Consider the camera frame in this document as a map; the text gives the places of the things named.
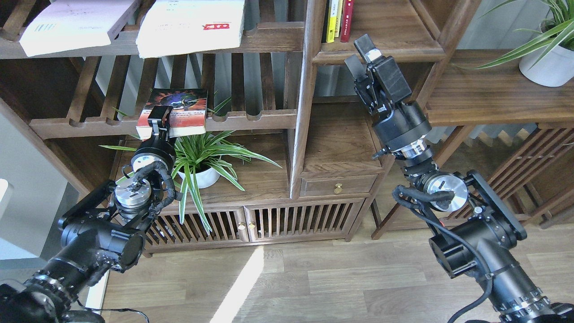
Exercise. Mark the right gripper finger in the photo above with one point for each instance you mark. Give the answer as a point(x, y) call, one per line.
point(367, 50)
point(356, 68)

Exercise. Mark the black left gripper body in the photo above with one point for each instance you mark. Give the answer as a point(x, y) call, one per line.
point(159, 121)

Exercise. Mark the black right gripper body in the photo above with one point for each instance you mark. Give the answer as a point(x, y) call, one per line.
point(385, 86)

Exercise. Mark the red planet cover book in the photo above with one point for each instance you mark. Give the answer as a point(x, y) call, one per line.
point(188, 111)

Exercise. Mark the white book red stamp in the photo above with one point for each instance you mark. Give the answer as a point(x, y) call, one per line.
point(174, 27)

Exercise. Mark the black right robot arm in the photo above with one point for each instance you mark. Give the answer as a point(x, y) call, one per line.
point(473, 230)

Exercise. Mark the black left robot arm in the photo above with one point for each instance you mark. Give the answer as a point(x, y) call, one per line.
point(105, 231)

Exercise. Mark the cream thin upright book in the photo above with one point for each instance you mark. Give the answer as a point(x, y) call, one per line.
point(338, 19)

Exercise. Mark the dark red upright book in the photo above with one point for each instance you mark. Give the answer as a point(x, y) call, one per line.
point(345, 30)

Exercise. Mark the yellow upright book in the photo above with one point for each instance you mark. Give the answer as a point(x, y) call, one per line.
point(332, 15)

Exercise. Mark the spider plant white pot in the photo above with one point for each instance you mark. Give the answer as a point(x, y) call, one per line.
point(199, 164)
point(548, 59)

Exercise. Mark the dark wooden bookshelf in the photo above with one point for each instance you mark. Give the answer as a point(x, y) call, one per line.
point(77, 101)

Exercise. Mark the small wooden drawer brass knob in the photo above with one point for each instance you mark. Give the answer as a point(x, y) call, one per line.
point(337, 185)

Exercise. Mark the left slatted cabinet door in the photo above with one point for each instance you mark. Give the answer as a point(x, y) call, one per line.
point(167, 233)

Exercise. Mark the slatted cabinet door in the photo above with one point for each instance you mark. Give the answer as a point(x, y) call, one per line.
point(167, 233)
point(301, 220)

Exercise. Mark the pale pink white book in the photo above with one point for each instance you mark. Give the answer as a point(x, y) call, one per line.
point(74, 24)

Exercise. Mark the grey white cabinet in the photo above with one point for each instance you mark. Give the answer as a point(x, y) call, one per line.
point(29, 214)

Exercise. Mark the right slatted cabinet door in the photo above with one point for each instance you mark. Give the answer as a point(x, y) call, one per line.
point(301, 220)

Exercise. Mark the dark wooden side table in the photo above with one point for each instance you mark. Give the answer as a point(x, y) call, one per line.
point(538, 177)

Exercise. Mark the right spider plant white pot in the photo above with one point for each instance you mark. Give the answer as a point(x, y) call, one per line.
point(548, 59)

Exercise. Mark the white board on floor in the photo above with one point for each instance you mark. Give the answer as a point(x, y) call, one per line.
point(96, 293)

